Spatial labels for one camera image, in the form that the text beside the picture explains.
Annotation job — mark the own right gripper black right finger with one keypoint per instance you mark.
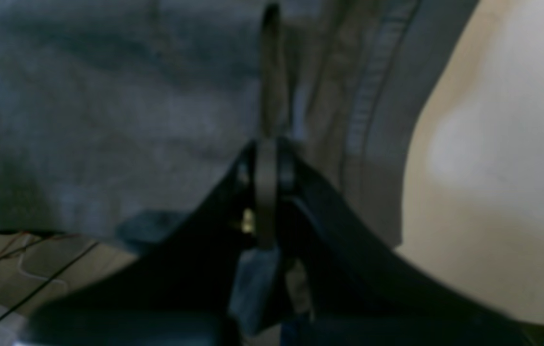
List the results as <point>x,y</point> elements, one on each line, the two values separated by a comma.
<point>363,294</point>

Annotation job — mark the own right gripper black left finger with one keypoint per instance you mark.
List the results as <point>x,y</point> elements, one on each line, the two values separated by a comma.
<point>175,295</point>

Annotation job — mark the grey T-shirt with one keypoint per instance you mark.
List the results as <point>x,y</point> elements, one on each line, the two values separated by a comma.
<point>109,108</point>

